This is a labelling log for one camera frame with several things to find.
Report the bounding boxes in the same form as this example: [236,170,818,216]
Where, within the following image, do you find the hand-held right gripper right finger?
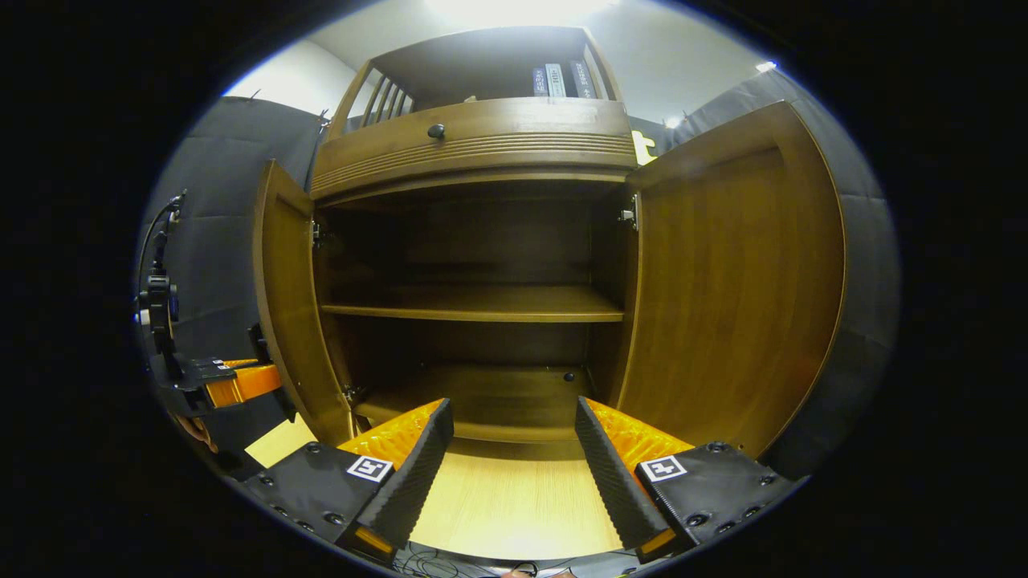
[574,396,808,564]

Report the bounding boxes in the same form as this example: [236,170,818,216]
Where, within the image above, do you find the wooden cabinet shelf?
[320,285,626,324]

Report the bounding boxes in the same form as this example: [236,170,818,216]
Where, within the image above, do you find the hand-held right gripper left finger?
[241,397,455,567]

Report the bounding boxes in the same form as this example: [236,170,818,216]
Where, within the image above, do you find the black book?
[569,59,599,100]

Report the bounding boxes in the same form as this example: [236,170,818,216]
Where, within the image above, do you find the large ceiling light panel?
[426,0,619,25]

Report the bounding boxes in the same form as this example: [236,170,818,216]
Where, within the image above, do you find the black cable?
[137,197,179,294]

